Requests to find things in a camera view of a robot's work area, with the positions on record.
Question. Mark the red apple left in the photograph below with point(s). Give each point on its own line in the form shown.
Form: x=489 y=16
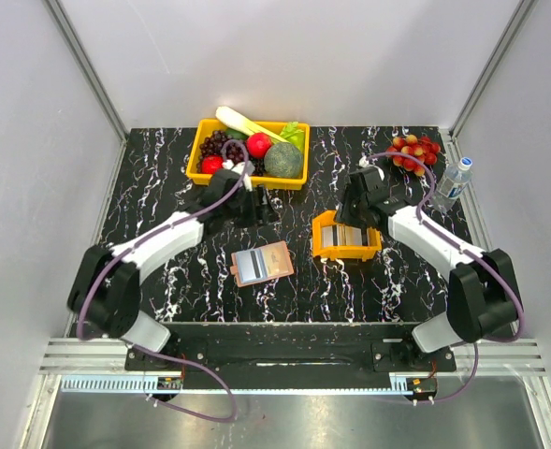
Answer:
x=211 y=164

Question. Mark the green avocado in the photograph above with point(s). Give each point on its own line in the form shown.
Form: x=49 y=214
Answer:
x=235 y=134

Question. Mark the orange card box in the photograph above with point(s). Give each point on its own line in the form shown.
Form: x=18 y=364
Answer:
x=342 y=252

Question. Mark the yellow credit card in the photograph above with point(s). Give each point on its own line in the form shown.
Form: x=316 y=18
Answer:
x=276 y=260

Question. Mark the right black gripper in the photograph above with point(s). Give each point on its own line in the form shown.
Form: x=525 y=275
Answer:
x=343 y=215

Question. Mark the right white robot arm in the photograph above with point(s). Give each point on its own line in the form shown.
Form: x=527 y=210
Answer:
x=482 y=293

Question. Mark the green netted melon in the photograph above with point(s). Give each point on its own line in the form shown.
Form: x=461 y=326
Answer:
x=283 y=160

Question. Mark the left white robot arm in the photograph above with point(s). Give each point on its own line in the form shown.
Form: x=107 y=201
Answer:
x=106 y=290

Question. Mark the clear plastic water bottle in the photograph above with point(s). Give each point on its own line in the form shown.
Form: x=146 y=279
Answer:
x=454 y=181

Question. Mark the aluminium frame rail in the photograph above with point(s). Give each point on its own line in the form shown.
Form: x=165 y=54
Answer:
x=71 y=38

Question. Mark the stack of cards in box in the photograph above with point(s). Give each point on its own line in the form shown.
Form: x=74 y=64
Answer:
x=343 y=235

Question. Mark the red apple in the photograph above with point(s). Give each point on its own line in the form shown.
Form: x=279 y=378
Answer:
x=211 y=164
x=258 y=145

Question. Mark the black grape bunch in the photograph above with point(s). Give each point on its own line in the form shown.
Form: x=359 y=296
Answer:
x=259 y=167

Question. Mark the white green leek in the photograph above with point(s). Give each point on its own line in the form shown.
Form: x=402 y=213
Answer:
x=295 y=133

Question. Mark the red apple right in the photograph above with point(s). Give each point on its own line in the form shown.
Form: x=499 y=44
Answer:
x=258 y=145

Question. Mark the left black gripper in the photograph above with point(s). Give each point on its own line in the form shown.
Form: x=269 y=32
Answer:
x=257 y=214

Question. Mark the white magnetic stripe card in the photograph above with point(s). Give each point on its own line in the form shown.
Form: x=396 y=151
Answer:
x=250 y=265

